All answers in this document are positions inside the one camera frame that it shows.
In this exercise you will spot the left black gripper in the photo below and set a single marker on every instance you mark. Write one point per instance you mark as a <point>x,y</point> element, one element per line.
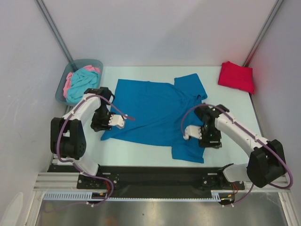
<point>97,125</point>

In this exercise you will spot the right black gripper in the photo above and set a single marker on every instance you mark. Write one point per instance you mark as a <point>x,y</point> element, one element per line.
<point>209,141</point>

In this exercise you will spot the dark blue t shirt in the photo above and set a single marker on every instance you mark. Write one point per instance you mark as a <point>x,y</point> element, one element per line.
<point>161,112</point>

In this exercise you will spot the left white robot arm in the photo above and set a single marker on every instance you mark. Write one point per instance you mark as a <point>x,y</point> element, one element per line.
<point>67,137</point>

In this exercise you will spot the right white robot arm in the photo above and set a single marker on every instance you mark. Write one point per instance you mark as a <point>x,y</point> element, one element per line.
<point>266,158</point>

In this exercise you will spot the light blue t shirt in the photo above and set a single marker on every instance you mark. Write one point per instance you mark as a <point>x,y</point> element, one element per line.
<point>82,87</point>

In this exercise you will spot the pink t shirt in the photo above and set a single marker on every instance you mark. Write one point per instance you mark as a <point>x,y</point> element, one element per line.
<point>68,82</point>

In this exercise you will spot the black front mat strip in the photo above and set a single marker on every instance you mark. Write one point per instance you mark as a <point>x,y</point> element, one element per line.
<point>166,193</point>

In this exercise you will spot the teal plastic basket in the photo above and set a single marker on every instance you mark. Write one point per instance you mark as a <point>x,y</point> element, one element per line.
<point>72,67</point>

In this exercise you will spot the folded red t shirt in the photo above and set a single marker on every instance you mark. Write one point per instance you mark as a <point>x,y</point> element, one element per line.
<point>236,77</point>

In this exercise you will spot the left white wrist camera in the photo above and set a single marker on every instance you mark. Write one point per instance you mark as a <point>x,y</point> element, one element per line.
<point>117,121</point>

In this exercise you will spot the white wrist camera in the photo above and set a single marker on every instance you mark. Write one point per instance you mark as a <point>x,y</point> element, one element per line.
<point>192,133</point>
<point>117,121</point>

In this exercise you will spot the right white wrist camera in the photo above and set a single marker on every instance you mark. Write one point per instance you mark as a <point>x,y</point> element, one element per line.
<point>192,133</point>

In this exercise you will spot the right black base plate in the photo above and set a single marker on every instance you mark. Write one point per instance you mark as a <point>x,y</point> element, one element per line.
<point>218,182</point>

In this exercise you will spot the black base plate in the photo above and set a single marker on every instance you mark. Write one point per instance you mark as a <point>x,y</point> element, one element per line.
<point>89,183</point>
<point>218,182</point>

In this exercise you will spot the right slotted cable duct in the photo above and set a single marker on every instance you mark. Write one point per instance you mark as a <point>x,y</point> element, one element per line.
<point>224,195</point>

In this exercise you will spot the slotted cable duct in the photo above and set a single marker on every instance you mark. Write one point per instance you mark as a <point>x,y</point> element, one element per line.
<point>224,195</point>
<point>74,196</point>

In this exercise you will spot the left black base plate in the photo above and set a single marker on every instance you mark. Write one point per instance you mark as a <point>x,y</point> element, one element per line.
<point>89,183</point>

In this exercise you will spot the aluminium front rail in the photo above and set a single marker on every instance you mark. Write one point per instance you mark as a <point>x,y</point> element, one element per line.
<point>52,181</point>

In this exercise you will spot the left slotted cable duct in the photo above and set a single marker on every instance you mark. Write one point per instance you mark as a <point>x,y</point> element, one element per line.
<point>74,196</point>

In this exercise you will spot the left aluminium corner post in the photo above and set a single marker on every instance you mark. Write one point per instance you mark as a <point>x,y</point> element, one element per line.
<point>54,29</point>

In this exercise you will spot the aluminium corner post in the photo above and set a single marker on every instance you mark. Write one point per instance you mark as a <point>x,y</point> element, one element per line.
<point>263,32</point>
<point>54,29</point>

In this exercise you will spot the right aluminium corner post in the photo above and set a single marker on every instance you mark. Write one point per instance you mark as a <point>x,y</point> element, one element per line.
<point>263,32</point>

